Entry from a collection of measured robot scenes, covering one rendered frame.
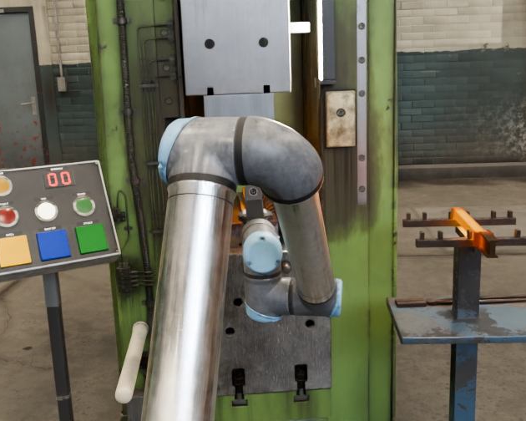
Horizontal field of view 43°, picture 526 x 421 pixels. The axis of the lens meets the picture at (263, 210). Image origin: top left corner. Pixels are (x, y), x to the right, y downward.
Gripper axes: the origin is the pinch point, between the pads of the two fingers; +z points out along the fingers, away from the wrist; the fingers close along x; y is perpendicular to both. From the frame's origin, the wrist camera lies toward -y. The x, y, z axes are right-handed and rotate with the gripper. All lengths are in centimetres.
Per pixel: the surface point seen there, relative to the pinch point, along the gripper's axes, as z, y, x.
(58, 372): -4, 46, -58
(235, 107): 7.7, -27.9, -4.1
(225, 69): 7.8, -38.4, -6.3
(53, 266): -16, 9, -53
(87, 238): -9.9, 4.0, -45.0
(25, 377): 117, 108, -106
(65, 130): 626, 48, -189
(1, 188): -10, -10, -66
